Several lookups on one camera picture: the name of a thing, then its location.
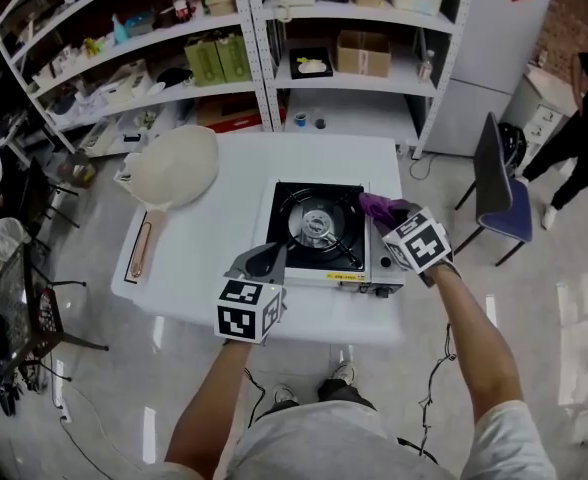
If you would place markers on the person's shoe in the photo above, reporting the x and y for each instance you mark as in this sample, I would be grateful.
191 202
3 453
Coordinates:
285 394
344 372

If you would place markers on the dark soda bottle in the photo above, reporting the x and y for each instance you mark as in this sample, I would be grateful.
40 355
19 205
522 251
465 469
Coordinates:
180 8

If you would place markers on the person's right shoe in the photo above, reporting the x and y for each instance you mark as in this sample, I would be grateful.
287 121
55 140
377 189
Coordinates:
344 372

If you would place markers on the wide white shelf unit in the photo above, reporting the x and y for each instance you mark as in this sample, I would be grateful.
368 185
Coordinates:
209 93

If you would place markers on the white fridge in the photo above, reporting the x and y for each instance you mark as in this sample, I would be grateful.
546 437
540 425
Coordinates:
484 43

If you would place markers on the white desk with drawers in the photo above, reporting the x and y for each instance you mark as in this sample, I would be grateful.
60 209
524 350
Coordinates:
539 83

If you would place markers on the black chair with purple seat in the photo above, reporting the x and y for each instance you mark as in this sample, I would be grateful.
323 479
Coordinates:
489 178

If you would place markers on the black tray with food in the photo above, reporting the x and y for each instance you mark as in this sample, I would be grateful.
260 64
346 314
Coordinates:
311 63

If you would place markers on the cream frying pan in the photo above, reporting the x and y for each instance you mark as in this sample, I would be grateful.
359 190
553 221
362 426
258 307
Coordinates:
174 168

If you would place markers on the small clear bottle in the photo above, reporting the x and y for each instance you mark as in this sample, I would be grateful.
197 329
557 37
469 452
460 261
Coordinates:
425 68

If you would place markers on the person's black trousers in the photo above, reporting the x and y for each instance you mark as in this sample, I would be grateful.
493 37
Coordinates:
344 395

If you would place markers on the brown bin with items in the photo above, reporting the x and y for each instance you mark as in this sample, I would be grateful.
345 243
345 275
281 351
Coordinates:
76 170

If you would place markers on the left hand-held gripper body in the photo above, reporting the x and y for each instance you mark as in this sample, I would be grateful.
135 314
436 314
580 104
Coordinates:
241 318

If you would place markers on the red and brown flat box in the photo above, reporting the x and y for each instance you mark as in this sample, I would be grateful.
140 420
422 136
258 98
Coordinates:
234 118

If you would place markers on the green carton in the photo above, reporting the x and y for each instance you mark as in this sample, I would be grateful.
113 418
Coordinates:
235 58
203 63

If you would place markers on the teal spray bottle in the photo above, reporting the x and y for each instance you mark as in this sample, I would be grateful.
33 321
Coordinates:
120 32

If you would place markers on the open cardboard box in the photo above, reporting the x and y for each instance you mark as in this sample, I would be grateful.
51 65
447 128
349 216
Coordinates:
364 60

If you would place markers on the narrow white shelf unit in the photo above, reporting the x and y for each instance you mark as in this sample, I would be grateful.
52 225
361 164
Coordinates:
344 12

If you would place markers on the small dark cup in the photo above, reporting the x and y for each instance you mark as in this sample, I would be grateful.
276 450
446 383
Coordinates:
320 123

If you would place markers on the black hat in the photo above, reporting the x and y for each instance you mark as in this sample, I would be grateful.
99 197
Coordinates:
174 77

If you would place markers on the person's left forearm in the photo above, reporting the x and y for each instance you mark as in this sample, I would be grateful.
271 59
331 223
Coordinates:
204 408

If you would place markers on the black metal mesh table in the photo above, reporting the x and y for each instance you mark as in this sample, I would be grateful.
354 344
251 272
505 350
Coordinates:
14 308

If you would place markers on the purple cloth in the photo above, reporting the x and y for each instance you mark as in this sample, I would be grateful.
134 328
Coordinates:
374 205

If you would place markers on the white portable gas stove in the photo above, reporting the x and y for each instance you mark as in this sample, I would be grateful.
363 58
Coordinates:
279 238

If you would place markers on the person's right forearm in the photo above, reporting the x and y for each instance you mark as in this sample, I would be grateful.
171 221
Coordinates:
474 348

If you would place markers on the long white power strip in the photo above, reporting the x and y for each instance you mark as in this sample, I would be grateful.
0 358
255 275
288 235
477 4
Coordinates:
60 393

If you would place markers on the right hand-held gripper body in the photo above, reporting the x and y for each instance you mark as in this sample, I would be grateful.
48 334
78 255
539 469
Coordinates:
421 243

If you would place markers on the beige lidded basket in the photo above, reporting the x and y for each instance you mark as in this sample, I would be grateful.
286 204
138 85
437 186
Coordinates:
220 4

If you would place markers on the white bin with utensils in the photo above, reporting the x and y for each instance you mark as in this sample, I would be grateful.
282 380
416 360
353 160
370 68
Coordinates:
124 173

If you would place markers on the person's white shirt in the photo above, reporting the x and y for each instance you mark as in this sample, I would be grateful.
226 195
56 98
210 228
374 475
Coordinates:
324 443

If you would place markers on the person's left shoe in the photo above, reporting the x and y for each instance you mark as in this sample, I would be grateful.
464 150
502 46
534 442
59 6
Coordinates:
285 394

